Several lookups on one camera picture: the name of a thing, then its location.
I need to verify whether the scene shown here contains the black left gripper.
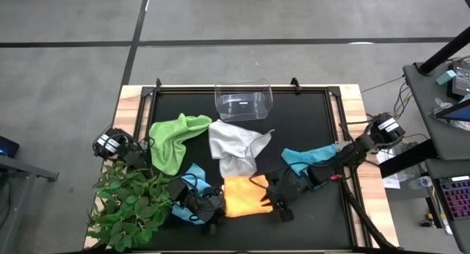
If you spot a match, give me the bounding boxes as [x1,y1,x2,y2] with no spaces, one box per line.
[183,193,225,236]

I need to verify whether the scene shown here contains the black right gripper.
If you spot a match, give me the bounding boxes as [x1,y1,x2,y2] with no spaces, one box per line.
[261,167,313,223]

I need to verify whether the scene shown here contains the orange microfiber towel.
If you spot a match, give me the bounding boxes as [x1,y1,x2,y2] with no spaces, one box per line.
[223,175,275,219]

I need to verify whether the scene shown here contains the light blue microfiber towel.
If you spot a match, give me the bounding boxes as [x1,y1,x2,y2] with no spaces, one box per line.
[170,162,213,226]

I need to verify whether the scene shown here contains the teal microfiber towel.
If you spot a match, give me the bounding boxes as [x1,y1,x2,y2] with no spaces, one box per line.
[281,143,339,178]

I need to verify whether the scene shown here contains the grey waffle-weave towel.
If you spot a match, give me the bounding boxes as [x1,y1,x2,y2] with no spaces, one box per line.
[207,118,275,180]

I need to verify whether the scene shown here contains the green microfiber towel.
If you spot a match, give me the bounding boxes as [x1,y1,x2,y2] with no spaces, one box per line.
[148,112,213,177]

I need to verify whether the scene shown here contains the green artificial plant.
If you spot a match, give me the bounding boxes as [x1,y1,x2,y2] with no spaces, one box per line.
[86,159,176,253]

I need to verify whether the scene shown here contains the clear plastic bin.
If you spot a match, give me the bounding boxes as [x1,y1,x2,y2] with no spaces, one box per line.
[214,78,275,123]

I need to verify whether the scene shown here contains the white paper sheets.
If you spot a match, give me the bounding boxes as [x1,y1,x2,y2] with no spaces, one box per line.
[375,142,418,190]

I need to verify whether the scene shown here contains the black crossbar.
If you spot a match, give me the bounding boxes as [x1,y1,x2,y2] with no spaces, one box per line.
[377,139,438,180]

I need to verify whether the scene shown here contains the clear water bottle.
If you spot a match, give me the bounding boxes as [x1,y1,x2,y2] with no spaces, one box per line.
[408,175,435,191]

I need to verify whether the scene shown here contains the grey keyboard desk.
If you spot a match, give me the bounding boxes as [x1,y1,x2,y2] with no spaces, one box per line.
[424,158,470,254]

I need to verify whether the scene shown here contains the grey side desk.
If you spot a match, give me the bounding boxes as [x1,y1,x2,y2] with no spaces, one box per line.
[402,61,470,162]

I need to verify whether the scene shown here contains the backlit black keyboard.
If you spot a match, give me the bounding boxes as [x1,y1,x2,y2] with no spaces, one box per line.
[438,175,470,222]

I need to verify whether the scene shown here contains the clear plastic bag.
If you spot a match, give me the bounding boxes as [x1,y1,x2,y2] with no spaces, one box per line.
[430,97,470,132]

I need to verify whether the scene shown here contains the grey metal side table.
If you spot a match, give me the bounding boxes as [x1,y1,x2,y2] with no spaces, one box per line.
[0,154,59,254]

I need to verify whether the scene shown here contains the dark laptop screen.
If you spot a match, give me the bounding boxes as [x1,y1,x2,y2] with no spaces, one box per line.
[434,98,470,123]

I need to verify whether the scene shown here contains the small teal box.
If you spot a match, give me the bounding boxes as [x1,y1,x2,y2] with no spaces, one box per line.
[435,69,458,87]

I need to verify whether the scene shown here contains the dark device with blue light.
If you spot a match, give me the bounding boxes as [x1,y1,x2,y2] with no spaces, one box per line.
[0,135,21,159]

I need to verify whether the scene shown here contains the black tablet device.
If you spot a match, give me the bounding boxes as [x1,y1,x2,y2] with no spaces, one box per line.
[446,60,470,101]

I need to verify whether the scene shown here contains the black round pole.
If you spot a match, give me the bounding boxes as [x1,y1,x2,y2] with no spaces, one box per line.
[418,26,470,76]

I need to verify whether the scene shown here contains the black aluminium table frame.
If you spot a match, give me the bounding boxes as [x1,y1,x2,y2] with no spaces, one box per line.
[133,77,363,252]

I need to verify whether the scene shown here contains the thin grey cable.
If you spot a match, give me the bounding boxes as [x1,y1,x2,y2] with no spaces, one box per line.
[361,75,405,94]

